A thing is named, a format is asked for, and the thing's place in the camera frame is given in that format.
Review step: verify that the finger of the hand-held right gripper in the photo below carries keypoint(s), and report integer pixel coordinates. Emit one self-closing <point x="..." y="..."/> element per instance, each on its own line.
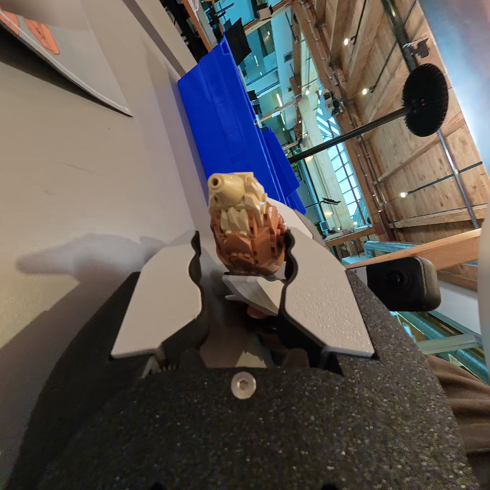
<point x="256" y="293"/>
<point x="298" y="224"/>

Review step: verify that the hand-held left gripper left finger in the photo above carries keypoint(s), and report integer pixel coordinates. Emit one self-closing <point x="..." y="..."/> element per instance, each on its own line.
<point x="157" y="306"/>

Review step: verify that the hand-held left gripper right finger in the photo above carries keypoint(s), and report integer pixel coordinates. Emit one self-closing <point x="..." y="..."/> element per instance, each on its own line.
<point x="325" y="306"/>

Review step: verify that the orange brick claw model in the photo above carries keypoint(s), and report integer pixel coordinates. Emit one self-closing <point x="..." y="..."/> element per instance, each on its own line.
<point x="245" y="237"/>

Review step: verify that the blue plastic bin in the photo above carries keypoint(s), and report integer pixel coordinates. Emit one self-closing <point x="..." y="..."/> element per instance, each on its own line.
<point x="222" y="115"/>
<point x="287" y="172"/>

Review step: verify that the grey instruction booklet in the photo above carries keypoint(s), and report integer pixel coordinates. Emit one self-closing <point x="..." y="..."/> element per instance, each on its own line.
<point x="57" y="49"/>

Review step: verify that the grey desk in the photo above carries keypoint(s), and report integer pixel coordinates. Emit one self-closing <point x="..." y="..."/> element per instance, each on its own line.
<point x="76" y="172"/>

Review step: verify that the person's right hand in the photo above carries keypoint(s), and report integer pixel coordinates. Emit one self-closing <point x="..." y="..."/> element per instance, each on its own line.
<point x="256" y="312"/>

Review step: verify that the wooden ceiling beam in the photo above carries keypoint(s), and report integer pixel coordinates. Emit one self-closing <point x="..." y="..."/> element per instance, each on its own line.
<point x="421" y="250"/>

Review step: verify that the black hanging panel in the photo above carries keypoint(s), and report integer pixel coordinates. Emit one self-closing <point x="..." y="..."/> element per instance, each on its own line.
<point x="237" y="40"/>

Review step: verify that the silver ventilation duct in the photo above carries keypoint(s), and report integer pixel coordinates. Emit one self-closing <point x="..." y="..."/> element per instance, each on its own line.
<point x="379" y="249"/>

